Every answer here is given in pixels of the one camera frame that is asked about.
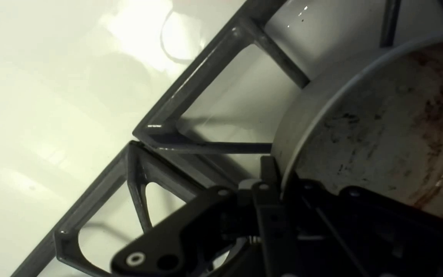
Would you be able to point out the white gas stove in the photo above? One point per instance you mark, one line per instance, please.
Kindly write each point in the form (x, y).
(52, 102)

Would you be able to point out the steel cooking pot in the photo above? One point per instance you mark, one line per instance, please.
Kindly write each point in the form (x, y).
(384, 128)

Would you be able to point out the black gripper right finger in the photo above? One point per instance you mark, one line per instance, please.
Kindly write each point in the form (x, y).
(375, 240)

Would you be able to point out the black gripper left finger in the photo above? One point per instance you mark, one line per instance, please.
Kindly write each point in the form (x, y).
(190, 225)

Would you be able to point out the black cast iron burner grate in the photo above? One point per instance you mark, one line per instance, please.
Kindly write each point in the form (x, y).
(138, 162)
(195, 77)

